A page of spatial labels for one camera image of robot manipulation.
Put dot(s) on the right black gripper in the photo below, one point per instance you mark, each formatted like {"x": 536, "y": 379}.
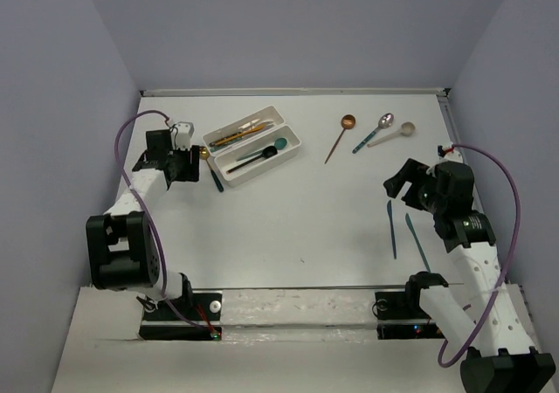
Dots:
{"x": 410, "y": 168}

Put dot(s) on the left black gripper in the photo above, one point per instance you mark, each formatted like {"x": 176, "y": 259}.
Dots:
{"x": 191, "y": 170}

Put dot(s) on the gold spoon teal handle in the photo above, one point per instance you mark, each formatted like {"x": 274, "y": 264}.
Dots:
{"x": 205, "y": 155}

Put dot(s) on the steel knife teal handle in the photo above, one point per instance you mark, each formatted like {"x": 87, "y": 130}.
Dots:
{"x": 225, "y": 143}

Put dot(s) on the beige measuring spoon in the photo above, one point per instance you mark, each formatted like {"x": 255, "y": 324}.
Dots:
{"x": 407, "y": 129}

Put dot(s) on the silver spoon teal handle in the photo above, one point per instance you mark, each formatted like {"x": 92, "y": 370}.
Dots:
{"x": 384, "y": 122}

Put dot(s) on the steel knife dark handle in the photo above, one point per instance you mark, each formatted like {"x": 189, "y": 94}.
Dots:
{"x": 249, "y": 125}

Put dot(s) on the orange plastic knife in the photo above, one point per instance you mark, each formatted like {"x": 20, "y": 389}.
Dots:
{"x": 250, "y": 131}

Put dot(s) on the black measuring spoon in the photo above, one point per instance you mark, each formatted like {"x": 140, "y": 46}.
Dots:
{"x": 268, "y": 153}

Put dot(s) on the teal plastic spoon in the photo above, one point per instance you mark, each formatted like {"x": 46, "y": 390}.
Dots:
{"x": 279, "y": 144}

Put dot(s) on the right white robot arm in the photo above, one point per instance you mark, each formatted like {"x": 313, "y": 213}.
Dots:
{"x": 495, "y": 353}

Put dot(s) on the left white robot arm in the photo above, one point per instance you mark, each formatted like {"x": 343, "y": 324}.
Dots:
{"x": 123, "y": 248}

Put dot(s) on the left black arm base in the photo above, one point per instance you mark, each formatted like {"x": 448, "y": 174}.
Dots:
{"x": 198, "y": 321}

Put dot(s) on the teal plastic knife left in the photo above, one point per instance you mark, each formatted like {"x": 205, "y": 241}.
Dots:
{"x": 392, "y": 229}

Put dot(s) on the teal plastic knife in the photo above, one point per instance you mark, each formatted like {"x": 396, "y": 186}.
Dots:
{"x": 411, "y": 228}
{"x": 392, "y": 229}

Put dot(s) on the teal plastic knife right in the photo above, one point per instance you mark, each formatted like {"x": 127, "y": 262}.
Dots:
{"x": 411, "y": 228}

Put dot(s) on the white front utensil tray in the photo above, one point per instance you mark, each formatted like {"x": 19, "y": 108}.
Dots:
{"x": 225, "y": 161}

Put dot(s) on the copper round spoon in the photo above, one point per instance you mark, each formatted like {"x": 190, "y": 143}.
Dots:
{"x": 348, "y": 121}

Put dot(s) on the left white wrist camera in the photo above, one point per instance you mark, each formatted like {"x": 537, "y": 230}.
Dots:
{"x": 182, "y": 133}

